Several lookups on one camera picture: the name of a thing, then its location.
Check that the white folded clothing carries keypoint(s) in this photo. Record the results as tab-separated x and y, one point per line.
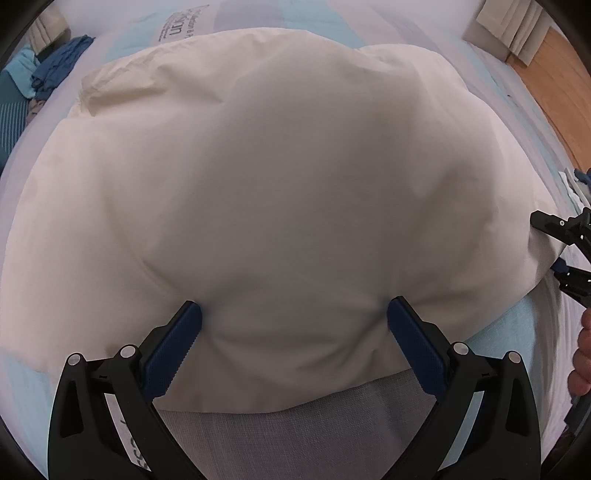
570	187

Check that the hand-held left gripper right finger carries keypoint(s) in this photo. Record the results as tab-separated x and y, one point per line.
416	347

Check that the beige curtain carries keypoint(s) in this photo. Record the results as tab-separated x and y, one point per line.
53	27
512	27

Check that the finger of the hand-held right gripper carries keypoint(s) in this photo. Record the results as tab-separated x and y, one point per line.
575	281
561	228

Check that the pale striped bed sheet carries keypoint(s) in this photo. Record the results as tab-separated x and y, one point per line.
295	443

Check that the cream and black jacket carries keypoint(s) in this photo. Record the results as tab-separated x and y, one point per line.
286	194

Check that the person's right hand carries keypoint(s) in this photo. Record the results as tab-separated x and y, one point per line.
582	355

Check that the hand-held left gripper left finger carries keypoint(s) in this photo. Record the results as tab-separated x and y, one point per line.
173	356

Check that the teal striped pillow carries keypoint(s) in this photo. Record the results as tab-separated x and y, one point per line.
11	120

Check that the dark blue crumpled clothes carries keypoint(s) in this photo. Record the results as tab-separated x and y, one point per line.
60	64

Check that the teal cloth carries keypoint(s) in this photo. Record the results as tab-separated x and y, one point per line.
21	74

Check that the blue folded clothing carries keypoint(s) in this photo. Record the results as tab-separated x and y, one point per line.
585	177

